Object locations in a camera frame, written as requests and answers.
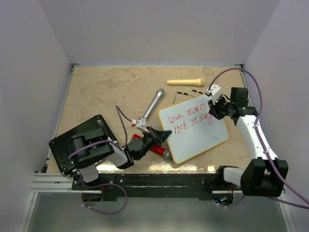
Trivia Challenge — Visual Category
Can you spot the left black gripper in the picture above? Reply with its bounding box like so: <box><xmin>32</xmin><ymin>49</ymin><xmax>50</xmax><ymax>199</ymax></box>
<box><xmin>136</xmin><ymin>127</ymin><xmax>171</xmax><ymax>160</ymax></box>

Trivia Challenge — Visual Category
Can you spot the yellow framed whiteboard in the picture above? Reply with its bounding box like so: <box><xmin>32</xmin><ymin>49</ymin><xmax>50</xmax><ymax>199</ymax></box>
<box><xmin>158</xmin><ymin>95</ymin><xmax>229</xmax><ymax>164</ymax></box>

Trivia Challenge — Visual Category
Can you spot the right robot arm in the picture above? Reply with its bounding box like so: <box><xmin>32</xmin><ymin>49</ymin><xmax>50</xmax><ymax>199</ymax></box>
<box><xmin>206</xmin><ymin>85</ymin><xmax>288</xmax><ymax>197</ymax></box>

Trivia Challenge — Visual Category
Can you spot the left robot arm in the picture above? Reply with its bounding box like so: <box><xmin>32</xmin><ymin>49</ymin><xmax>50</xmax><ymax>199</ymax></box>
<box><xmin>68</xmin><ymin>127</ymin><xmax>172</xmax><ymax>189</ymax></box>

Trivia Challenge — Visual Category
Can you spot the red toy microphone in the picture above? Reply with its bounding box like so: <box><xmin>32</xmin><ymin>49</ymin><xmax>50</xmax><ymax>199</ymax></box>
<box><xmin>131</xmin><ymin>134</ymin><xmax>172</xmax><ymax>160</ymax></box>

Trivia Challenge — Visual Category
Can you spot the cream toy microphone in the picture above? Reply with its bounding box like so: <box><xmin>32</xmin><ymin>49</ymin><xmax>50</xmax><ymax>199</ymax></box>
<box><xmin>167</xmin><ymin>78</ymin><xmax>206</xmax><ymax>87</ymax></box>

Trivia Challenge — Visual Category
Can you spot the silver toy microphone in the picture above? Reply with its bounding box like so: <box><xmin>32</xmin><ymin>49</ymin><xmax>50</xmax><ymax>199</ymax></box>
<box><xmin>143</xmin><ymin>88</ymin><xmax>165</xmax><ymax>118</ymax></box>

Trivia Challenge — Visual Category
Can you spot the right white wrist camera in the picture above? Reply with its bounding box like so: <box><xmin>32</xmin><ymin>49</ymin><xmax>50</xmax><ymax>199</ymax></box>
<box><xmin>205</xmin><ymin>85</ymin><xmax>222</xmax><ymax>105</ymax></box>

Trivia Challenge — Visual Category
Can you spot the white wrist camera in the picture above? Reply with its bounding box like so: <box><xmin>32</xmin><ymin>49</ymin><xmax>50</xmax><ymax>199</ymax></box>
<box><xmin>205</xmin><ymin>85</ymin><xmax>222</xmax><ymax>105</ymax></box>
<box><xmin>131</xmin><ymin>117</ymin><xmax>147</xmax><ymax>132</ymax></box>

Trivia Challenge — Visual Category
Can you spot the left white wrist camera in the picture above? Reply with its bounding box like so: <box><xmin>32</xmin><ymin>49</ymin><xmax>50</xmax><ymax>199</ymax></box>
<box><xmin>131</xmin><ymin>117</ymin><xmax>147</xmax><ymax>132</ymax></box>

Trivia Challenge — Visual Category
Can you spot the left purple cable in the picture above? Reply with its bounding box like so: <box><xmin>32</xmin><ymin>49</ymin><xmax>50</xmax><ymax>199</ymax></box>
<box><xmin>68</xmin><ymin>105</ymin><xmax>133</xmax><ymax>215</ymax></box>

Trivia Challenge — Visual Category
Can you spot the purple cable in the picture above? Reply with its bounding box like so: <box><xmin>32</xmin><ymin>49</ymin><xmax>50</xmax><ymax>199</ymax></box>
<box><xmin>68</xmin><ymin>105</ymin><xmax>133</xmax><ymax>215</ymax></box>
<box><xmin>209</xmin><ymin>68</ymin><xmax>309</xmax><ymax>210</ymax></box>

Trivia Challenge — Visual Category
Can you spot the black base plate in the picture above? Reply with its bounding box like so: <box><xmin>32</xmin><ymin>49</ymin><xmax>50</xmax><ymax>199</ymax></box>
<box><xmin>72</xmin><ymin>173</ymin><xmax>242</xmax><ymax>203</ymax></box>

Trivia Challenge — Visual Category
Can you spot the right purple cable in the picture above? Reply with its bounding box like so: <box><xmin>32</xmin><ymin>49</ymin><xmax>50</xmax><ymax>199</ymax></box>
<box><xmin>209</xmin><ymin>68</ymin><xmax>309</xmax><ymax>210</ymax></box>

